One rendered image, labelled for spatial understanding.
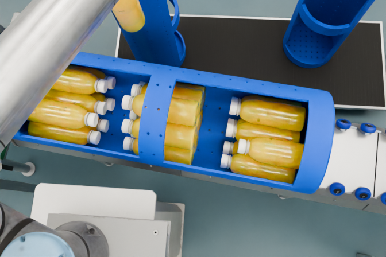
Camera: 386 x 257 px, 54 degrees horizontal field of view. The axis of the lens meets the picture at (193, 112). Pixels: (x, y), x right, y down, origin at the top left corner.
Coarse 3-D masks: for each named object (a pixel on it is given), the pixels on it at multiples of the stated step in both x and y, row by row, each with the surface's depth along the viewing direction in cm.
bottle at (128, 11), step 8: (120, 0) 87; (128, 0) 88; (136, 0) 91; (120, 8) 89; (128, 8) 90; (136, 8) 93; (120, 16) 93; (128, 16) 94; (136, 16) 96; (144, 16) 101; (120, 24) 100; (128, 24) 97; (136, 24) 99
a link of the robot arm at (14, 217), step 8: (0, 208) 69; (8, 208) 73; (0, 216) 68; (8, 216) 71; (16, 216) 72; (24, 216) 74; (0, 224) 67; (8, 224) 70; (16, 224) 70; (0, 232) 67; (8, 232) 69; (0, 240) 68
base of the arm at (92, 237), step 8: (64, 224) 86; (72, 224) 85; (80, 224) 85; (88, 224) 87; (72, 232) 79; (80, 232) 82; (88, 232) 86; (96, 232) 86; (88, 240) 81; (96, 240) 84; (104, 240) 86; (88, 248) 79; (96, 248) 82; (104, 248) 85; (88, 256) 78; (96, 256) 82; (104, 256) 84
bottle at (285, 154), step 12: (252, 144) 101; (264, 144) 99; (276, 144) 100; (288, 144) 100; (300, 144) 100; (252, 156) 101; (264, 156) 99; (276, 156) 99; (288, 156) 98; (300, 156) 98
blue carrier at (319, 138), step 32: (96, 64) 101; (128, 64) 102; (160, 64) 106; (160, 96) 95; (224, 96) 117; (288, 96) 96; (320, 96) 97; (160, 128) 94; (224, 128) 120; (320, 128) 91; (128, 160) 106; (160, 160) 100; (320, 160) 91
